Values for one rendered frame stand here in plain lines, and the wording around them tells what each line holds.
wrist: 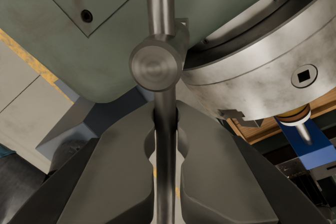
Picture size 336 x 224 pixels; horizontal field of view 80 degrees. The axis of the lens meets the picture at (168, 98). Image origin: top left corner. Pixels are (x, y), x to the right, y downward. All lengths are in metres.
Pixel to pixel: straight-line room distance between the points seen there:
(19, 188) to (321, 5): 0.55
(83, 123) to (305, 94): 0.48
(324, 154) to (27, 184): 0.67
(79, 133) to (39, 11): 0.37
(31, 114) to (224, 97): 2.17
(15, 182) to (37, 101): 1.77
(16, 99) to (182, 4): 2.20
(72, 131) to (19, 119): 1.92
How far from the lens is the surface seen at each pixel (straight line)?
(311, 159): 0.64
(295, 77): 0.32
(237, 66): 0.29
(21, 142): 2.74
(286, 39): 0.29
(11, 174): 0.50
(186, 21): 0.17
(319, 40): 0.32
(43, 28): 0.29
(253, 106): 0.33
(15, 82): 2.24
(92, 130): 0.57
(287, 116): 0.52
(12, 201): 0.50
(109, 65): 0.27
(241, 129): 0.81
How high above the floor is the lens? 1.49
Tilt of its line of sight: 58 degrees down
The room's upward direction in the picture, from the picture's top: 172 degrees counter-clockwise
